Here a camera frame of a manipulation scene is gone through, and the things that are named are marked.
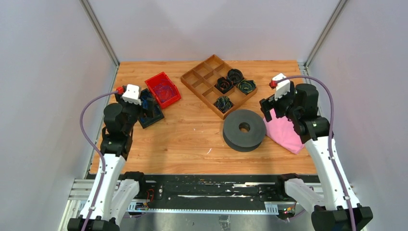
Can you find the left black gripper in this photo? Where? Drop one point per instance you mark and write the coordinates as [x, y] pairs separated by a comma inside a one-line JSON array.
[[124, 103]]

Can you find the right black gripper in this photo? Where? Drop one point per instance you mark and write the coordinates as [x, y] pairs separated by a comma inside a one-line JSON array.
[[269, 103]]

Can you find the black cable spool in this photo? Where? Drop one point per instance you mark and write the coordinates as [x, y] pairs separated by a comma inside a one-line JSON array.
[[243, 130]]

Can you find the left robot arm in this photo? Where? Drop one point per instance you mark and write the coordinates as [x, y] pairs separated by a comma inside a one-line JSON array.
[[108, 200]]

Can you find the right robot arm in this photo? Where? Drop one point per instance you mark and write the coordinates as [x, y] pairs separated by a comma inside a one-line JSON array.
[[338, 209]]

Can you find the black plastic bin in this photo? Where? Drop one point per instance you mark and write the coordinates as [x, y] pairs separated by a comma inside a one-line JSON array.
[[151, 110]]

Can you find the pink cloth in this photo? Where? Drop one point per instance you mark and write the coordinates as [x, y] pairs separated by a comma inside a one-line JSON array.
[[281, 131]]

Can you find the red plastic bin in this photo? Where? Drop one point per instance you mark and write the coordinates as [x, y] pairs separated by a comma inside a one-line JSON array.
[[163, 89]]

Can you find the rolled green yellow tie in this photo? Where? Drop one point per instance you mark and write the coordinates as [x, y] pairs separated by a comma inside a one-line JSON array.
[[246, 86]]

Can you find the rolled green floral tie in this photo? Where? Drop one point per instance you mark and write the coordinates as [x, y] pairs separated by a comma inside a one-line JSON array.
[[223, 104]]

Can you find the wooden compartment tray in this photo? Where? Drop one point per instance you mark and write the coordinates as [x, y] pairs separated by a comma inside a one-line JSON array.
[[201, 81]]

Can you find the rolled black tie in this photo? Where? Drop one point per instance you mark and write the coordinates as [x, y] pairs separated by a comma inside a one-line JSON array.
[[235, 76]]

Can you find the rolled tie brown pattern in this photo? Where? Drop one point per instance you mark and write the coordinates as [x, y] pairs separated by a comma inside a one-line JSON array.
[[223, 85]]

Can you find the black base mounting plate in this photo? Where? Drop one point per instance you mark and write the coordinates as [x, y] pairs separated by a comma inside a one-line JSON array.
[[211, 192]]

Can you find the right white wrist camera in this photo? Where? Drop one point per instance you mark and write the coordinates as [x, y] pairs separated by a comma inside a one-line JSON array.
[[281, 84]]

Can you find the aluminium frame rail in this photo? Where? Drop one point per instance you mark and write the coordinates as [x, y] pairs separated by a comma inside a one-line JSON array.
[[99, 30]]

